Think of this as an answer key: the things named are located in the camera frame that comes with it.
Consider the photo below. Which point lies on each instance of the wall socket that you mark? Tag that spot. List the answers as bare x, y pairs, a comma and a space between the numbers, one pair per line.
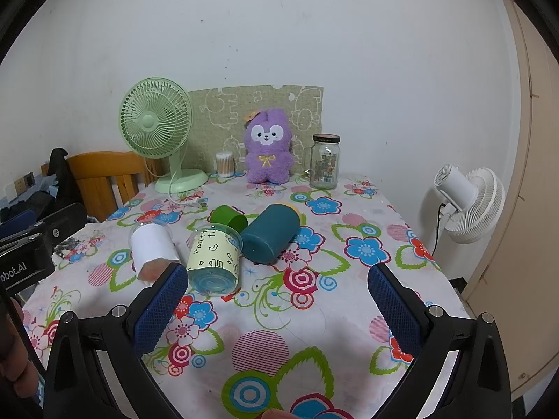
25, 182

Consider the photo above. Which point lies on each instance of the wooden chair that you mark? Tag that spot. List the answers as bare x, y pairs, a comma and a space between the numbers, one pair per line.
96, 179

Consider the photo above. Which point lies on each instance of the dark clothes pile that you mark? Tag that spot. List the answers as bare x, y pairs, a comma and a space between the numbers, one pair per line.
26, 200

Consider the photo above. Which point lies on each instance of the floral tablecloth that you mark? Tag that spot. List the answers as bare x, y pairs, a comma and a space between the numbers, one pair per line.
305, 336

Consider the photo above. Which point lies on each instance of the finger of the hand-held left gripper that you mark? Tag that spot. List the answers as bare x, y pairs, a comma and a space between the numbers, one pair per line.
65, 222

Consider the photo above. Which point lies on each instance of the clear cup with white sleeve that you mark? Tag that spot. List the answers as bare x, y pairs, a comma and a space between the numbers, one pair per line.
150, 244

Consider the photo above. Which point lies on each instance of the cotton swab container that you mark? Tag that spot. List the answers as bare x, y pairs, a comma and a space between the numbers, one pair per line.
225, 166

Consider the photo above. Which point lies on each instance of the purple plush toy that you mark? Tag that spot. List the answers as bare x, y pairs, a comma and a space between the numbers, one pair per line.
267, 157

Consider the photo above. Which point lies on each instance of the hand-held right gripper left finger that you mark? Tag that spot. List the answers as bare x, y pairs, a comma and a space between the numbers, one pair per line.
159, 307

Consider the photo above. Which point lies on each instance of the white standing fan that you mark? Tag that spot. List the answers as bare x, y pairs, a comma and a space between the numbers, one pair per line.
476, 209

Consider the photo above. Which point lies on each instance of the green printed mat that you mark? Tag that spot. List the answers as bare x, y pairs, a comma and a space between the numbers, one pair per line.
218, 109

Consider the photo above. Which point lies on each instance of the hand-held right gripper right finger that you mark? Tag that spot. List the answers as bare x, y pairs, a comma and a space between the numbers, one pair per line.
393, 310

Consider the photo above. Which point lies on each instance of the glass jar with black lid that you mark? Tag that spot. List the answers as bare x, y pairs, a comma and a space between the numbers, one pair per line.
325, 166

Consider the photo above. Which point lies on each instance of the person's left hand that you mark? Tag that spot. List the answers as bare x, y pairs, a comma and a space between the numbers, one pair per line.
15, 358

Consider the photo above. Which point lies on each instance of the green desk fan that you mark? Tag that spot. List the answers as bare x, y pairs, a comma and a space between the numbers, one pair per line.
155, 122

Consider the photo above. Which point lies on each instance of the clear cup with yellow sleeve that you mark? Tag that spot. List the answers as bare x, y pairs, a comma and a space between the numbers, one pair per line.
214, 253

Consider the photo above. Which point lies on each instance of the small green cup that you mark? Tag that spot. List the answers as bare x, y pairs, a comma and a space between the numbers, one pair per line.
225, 216

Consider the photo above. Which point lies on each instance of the dark teal cup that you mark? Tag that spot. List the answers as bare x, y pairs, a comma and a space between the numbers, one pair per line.
268, 233

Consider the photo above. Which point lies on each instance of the black garment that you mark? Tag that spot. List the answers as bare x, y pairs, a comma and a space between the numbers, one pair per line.
63, 179

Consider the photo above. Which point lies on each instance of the beige door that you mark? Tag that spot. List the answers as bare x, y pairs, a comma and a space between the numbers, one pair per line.
524, 227

